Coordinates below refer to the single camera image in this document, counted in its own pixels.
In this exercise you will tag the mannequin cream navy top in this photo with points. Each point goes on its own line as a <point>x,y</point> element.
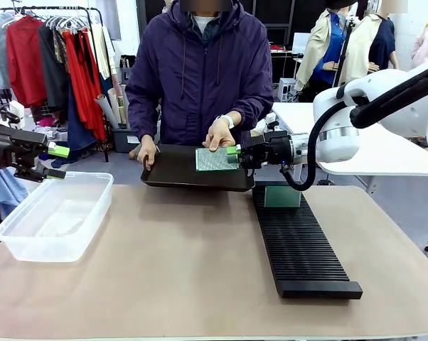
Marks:
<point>374,42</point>

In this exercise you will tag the person in purple jacket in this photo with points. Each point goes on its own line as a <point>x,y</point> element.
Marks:
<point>199,71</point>

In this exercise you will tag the black clothes rack frame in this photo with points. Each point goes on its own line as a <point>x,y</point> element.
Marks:
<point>93,21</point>

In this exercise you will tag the long red hanging dress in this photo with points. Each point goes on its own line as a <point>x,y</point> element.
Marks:
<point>82,89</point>

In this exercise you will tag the white side table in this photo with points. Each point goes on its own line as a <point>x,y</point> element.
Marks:
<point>384,158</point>

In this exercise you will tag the right forearm purple sleeve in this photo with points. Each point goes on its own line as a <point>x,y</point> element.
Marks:
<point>143,120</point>

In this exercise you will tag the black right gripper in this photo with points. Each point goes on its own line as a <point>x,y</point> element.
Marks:
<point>274,149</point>

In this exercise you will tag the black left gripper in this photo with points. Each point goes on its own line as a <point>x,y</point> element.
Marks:
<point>11,149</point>

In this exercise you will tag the green printed circuit board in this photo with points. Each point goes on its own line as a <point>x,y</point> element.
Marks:
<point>281,197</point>
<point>212,160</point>

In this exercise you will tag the cardboard paper roll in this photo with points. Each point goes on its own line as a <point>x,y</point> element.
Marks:
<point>105,110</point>

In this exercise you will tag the black slotted PCB rack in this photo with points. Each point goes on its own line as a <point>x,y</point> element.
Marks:
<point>303,248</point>

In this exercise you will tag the black hanging garment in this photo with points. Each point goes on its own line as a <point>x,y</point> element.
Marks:
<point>54,71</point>

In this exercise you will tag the person's left hand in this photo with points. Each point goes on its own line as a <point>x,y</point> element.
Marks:
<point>219,136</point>

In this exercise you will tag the red hanging jacket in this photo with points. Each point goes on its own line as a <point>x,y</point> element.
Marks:
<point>25,60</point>

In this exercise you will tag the black stand pole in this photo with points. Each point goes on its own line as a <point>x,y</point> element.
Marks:
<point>345,53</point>

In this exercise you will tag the white small shelf unit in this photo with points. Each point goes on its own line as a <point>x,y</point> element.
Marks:
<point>288,89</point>

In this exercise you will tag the left forearm purple sleeve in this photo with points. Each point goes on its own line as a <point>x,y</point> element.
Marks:
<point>253,108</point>

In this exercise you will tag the dark grey storage bin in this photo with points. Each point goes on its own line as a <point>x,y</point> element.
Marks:
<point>123,140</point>

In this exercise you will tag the cream hanging garment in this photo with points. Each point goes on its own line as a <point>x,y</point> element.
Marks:
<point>104,49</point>

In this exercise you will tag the person's right hand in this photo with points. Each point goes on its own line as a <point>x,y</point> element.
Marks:
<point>147,151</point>

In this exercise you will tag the navy blue hanging skirt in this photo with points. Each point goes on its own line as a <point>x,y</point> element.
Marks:
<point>79,131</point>

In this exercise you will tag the clear plastic storage box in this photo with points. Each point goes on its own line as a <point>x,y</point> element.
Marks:
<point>54,216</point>

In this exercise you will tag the mannequin pink top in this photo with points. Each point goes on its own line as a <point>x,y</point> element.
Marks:
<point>427,42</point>

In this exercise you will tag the white monitor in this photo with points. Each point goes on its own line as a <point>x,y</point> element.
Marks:
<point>301,42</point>

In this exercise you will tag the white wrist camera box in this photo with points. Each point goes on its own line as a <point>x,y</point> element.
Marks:
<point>271,126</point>

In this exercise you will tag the white wristband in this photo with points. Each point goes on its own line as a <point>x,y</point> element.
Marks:
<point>231,121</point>

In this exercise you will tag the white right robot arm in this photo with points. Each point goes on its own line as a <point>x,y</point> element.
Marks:
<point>395,106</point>

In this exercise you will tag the light blue cloth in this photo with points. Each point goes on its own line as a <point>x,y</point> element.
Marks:
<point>4,192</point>

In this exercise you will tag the mannequin beige coat blue shirt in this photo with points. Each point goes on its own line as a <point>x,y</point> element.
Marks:
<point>320,49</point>

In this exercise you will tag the black plastic tray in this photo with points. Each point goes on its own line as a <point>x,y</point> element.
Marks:
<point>171,170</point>

